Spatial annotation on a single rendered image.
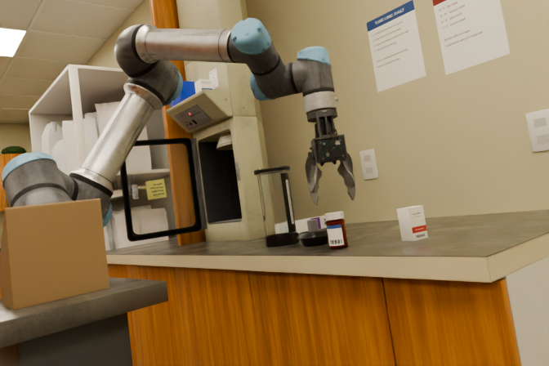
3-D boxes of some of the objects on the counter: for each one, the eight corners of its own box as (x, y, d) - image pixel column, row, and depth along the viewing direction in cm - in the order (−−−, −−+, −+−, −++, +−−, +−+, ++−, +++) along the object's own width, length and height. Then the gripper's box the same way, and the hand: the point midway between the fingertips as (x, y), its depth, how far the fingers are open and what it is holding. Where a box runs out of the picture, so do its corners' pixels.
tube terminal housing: (252, 233, 208) (231, 70, 215) (299, 229, 183) (273, 46, 190) (205, 242, 192) (184, 66, 199) (249, 239, 167) (223, 39, 174)
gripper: (292, 113, 101) (306, 207, 99) (355, 104, 101) (370, 198, 99) (291, 120, 109) (304, 207, 107) (349, 112, 109) (363, 198, 107)
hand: (333, 198), depth 106 cm, fingers open, 8 cm apart
